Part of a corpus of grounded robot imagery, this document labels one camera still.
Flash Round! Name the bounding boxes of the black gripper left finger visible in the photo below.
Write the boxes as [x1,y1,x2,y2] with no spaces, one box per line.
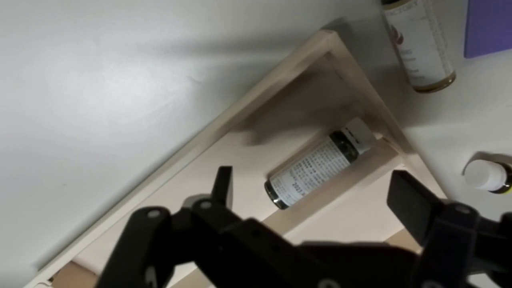
[94,164,301,288]

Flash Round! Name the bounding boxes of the small bottle white cap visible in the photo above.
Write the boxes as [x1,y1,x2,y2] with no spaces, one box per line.
[461,150,512,196]

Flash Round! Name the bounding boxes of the small labelled bottle yellowish base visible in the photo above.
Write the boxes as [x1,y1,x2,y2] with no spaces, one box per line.
[379,0,459,94]

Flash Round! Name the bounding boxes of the purple mat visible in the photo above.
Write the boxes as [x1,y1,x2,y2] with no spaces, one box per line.
[462,0,512,58]

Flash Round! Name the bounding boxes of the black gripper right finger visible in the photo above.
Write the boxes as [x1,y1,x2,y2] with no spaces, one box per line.
[386,169,512,288]

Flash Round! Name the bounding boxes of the small dark bottle white label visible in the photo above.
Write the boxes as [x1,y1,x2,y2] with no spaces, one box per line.
[262,116,378,210]

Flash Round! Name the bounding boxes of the light wooden divided tray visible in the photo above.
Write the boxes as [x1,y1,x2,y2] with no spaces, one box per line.
[22,28,448,288]

